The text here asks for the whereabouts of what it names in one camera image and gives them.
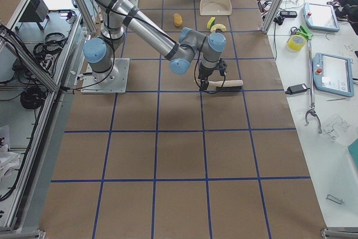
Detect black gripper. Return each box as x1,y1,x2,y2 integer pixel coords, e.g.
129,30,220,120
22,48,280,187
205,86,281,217
198,63,217,90

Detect white handled sweeping brush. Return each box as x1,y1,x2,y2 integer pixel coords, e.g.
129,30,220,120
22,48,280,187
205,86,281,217
196,79,244,91

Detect pale curved peel piece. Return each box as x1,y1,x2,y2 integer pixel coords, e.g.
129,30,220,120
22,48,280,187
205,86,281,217
210,24,227,33

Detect yellow green sponge piece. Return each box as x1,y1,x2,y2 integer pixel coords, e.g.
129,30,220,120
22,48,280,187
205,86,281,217
206,17,216,30

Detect yellow potato-like lump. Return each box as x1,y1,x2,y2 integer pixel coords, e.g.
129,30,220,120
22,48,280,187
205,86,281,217
173,13,183,27

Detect beige plastic dustpan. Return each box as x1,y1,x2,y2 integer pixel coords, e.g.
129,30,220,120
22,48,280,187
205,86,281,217
200,0,232,16

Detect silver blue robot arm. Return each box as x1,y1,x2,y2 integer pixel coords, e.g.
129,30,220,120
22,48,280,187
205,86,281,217
95,0,227,91

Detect black power adapter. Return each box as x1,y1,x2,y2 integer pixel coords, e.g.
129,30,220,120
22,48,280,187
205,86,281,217
285,83,310,95

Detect yellow tape roll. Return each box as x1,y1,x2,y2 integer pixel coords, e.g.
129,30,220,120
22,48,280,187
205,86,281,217
287,34,306,51

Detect black scissors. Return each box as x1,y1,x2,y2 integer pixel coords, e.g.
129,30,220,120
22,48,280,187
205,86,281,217
290,26,299,35

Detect blue teach pendant near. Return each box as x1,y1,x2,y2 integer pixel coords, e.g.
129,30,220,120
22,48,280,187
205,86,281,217
313,53,355,97

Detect blue teach pendant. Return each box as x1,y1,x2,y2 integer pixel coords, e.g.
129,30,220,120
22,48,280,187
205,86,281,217
303,3,340,32
313,53,355,97

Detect blue teach pendant far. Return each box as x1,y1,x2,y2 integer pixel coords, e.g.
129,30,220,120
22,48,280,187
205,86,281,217
303,3,340,32

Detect black electronics box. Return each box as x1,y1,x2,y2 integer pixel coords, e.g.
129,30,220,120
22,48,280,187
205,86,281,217
16,0,49,30

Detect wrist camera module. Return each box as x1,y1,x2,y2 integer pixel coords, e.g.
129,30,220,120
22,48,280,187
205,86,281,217
218,58,227,77

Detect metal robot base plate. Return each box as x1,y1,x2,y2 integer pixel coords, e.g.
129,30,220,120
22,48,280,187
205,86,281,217
81,58,130,94

